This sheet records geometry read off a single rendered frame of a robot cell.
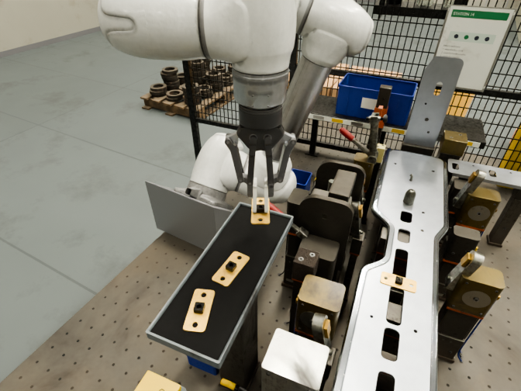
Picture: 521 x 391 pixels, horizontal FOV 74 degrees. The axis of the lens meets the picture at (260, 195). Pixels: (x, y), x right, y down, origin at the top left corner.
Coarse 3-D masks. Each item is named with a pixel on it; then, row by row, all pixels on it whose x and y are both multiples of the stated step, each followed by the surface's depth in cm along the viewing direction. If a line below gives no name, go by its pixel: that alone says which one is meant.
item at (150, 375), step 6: (150, 372) 53; (144, 378) 52; (150, 378) 52; (156, 378) 52; (162, 378) 52; (144, 384) 51; (150, 384) 51; (156, 384) 51; (162, 384) 51; (168, 384) 51; (174, 384) 51; (138, 390) 51; (144, 390) 51; (150, 390) 51; (156, 390) 51; (162, 390) 51; (168, 390) 51; (174, 390) 51; (180, 390) 51
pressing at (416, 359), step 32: (384, 160) 128; (416, 160) 129; (384, 192) 114; (416, 192) 114; (384, 224) 103; (416, 224) 102; (448, 224) 102; (384, 256) 92; (416, 256) 92; (384, 288) 84; (416, 288) 84; (352, 320) 77; (384, 320) 77; (416, 320) 77; (352, 352) 71; (416, 352) 71; (352, 384) 66; (416, 384) 66
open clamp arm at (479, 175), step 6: (474, 174) 103; (480, 174) 102; (468, 180) 105; (474, 180) 103; (480, 180) 102; (468, 186) 105; (474, 186) 104; (462, 192) 108; (468, 192) 106; (456, 198) 110; (462, 198) 108; (456, 204) 110; (462, 204) 109
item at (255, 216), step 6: (258, 198) 76; (252, 204) 74; (258, 204) 73; (252, 210) 73; (258, 210) 72; (252, 216) 71; (258, 216) 71; (264, 216) 71; (252, 222) 70; (258, 222) 70; (264, 222) 70
